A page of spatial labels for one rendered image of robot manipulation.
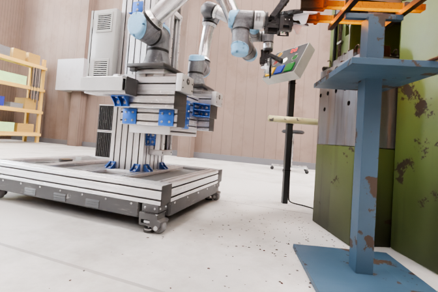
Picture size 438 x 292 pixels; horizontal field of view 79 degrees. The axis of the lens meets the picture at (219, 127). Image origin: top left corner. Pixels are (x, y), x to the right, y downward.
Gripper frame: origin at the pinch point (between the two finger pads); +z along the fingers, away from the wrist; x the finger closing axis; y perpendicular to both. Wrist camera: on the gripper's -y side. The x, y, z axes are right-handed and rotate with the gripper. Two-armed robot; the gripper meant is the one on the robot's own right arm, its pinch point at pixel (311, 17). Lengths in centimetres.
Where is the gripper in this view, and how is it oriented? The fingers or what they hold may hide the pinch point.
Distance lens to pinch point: 129.5
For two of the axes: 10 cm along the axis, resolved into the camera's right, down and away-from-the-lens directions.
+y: -0.7, 10.0, -0.3
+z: 10.0, 0.7, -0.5
